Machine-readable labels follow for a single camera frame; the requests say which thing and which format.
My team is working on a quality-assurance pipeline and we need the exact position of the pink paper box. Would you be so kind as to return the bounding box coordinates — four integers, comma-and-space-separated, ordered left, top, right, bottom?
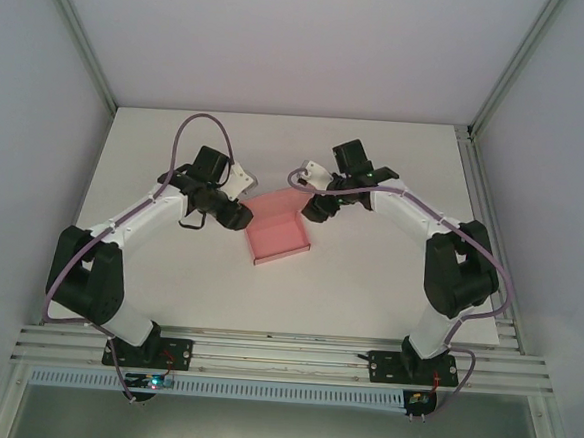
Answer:
235, 184, 317, 272

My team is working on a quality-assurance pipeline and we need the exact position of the small circuit board with lights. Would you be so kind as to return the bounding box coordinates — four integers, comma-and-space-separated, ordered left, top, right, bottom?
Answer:
121, 371, 177, 407
404, 389, 439, 425

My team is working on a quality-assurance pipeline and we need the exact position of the grey metal panel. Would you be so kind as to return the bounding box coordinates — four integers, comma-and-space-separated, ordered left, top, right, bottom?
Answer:
5, 382, 560, 438

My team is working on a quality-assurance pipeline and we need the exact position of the thin black cable loop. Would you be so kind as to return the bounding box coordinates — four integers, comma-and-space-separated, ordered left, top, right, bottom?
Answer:
179, 209, 208, 232

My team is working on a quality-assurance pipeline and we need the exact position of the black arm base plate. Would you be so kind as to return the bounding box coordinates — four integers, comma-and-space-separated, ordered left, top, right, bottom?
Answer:
100, 332, 195, 373
368, 349, 460, 391

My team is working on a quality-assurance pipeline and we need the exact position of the aluminium table side rail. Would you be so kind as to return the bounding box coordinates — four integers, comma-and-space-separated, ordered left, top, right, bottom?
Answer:
438, 123, 543, 356

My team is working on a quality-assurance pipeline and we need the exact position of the aluminium mounting rail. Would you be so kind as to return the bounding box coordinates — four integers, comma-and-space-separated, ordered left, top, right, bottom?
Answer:
10, 312, 558, 400

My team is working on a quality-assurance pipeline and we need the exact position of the white slotted cable duct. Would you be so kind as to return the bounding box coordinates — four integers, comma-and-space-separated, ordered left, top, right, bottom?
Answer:
27, 364, 407, 412

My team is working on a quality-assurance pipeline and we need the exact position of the aluminium frame corner post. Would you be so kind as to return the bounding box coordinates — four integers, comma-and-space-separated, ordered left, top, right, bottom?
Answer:
27, 0, 126, 118
466, 0, 567, 148

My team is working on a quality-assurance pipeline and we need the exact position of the aluminium lower frame bar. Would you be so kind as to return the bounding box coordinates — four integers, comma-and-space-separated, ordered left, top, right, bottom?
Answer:
526, 393, 580, 438
0, 358, 32, 438

